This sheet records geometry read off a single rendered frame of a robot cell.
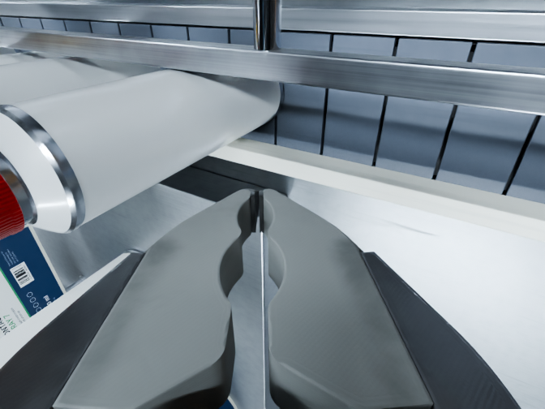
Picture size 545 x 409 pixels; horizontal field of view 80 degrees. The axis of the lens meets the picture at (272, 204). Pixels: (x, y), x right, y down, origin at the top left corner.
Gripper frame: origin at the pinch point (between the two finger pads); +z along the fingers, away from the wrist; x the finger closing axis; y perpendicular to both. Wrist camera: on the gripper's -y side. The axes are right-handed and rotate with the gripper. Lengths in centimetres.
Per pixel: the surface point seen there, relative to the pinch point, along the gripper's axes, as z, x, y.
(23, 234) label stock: 29, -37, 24
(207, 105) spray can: 6.6, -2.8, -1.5
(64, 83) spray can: 11.7, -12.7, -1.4
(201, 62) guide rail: 6.4, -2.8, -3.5
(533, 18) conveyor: 7.1, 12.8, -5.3
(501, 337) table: 7.8, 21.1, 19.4
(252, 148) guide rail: 11.2, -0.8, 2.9
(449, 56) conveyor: 8.5, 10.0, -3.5
